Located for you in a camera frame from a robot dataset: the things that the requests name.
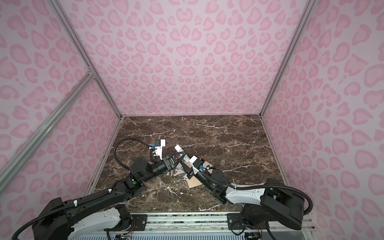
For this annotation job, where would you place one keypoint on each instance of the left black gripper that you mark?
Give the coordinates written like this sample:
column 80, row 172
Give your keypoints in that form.
column 170, row 164

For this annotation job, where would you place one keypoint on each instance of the white glue stick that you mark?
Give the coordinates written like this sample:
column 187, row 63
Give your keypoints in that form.
column 182, row 155

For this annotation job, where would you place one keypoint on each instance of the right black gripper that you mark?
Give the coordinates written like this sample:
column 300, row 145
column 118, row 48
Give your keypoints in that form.
column 189, row 171

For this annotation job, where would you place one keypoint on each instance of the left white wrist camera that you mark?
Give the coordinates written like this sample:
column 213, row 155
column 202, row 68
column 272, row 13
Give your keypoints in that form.
column 156, row 150

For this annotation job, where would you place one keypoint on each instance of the left rear aluminium post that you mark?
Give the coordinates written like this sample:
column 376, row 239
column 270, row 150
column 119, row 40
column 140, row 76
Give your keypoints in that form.
column 79, row 46

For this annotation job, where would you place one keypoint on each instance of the aluminium post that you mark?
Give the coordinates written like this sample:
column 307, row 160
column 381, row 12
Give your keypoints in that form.
column 79, row 46
column 297, row 34

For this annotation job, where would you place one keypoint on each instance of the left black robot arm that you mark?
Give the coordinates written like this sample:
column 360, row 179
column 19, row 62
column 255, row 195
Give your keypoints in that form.
column 103, row 210

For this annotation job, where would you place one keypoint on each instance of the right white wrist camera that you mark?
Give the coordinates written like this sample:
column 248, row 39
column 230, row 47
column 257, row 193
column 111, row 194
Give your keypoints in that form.
column 197, row 164

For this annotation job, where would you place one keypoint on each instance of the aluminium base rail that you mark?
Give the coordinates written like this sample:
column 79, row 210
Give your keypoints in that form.
column 200, row 226

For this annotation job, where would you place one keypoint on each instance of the pink envelope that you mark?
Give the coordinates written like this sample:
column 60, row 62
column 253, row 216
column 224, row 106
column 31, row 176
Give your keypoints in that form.
column 206, row 164

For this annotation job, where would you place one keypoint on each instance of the right rear aluminium post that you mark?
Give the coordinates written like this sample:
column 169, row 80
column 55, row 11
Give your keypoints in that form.
column 297, row 34

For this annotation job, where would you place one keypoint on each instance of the aluminium frame diagonal bar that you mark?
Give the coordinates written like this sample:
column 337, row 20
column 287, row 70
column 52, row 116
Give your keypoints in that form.
column 19, row 160

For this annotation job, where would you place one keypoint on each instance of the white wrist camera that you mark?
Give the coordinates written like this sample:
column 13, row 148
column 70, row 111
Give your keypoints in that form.
column 156, row 150
column 197, row 164

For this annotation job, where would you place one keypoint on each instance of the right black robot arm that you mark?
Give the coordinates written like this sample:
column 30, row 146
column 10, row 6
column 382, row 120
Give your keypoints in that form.
column 271, row 201

